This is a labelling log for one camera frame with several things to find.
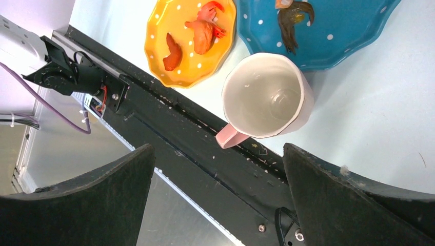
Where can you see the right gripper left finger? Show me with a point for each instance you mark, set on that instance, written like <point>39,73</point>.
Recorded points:
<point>104,206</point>

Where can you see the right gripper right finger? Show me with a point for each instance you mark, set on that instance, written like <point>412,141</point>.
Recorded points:
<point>339,207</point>

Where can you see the pink white mug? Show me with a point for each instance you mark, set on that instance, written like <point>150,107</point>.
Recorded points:
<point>265,95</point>

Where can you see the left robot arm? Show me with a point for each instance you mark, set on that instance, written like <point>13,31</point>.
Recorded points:
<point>38,59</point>

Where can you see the shrimp piece lower orange plate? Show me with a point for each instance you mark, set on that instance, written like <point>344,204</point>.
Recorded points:
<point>173,60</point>

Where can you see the shrimp piece orange plate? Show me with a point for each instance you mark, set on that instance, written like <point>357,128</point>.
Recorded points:
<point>173,60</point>
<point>205,28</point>

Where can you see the blue dotted plate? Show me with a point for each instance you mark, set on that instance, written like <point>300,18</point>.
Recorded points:
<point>340,29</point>

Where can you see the orange dotted plate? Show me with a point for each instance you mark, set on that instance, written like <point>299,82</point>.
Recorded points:
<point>170,17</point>

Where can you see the dark food scrap blue plate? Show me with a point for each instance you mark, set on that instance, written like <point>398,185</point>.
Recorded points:
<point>288,18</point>

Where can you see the shrimp piece upper orange plate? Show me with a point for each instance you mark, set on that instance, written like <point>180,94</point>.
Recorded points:
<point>205,28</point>

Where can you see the salmon piece on blue plate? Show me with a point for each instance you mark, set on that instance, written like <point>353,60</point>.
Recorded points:
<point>283,4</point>

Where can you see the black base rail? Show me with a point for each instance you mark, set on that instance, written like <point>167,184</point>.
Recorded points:
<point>240,188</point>

